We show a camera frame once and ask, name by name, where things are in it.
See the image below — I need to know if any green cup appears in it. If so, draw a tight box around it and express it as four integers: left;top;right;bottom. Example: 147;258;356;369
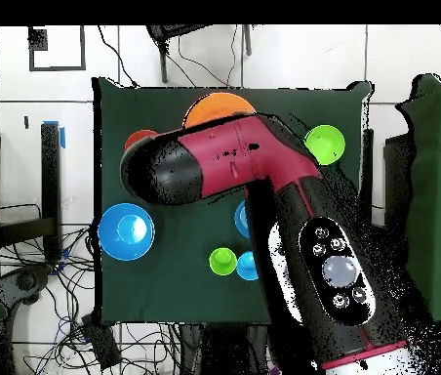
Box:
208;246;239;277

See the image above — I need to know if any large light blue bowl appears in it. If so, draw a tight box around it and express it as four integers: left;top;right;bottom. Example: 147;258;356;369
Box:
97;202;156;262

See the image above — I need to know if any large yellow-orange bowl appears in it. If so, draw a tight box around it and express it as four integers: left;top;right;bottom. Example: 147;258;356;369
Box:
181;92;258;130

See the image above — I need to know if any medium blue ribbed bowl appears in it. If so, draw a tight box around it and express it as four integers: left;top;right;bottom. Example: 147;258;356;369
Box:
233;199;252;239

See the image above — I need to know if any light blue cup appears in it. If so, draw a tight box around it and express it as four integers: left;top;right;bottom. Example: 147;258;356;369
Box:
235;250;260;281

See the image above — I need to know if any dark green table cloth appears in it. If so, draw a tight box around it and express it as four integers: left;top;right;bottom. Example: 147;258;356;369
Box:
91;76;374;325

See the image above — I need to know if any orange-red ribbed bowl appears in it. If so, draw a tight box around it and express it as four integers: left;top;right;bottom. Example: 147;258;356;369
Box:
123;129;159;153

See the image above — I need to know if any green bowl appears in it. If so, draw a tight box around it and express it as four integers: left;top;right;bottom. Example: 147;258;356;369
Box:
303;124;346;166

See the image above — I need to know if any black metal stand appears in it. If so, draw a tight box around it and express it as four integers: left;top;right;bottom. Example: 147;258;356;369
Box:
144;24;254;84

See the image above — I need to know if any black power strip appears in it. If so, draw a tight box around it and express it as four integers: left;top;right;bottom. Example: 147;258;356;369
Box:
80;313;122;370

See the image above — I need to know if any dark grey rounded base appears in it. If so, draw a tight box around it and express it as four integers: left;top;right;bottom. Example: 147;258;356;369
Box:
0;263;54;313

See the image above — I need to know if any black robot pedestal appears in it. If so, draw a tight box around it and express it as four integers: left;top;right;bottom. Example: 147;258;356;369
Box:
177;322;272;375

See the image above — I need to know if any tangle of cables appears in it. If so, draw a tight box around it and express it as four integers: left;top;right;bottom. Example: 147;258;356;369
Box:
0;202;182;375

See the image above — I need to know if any black metal frame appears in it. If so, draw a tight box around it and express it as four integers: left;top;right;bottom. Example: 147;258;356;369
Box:
360;128;413;235
0;121;65;263

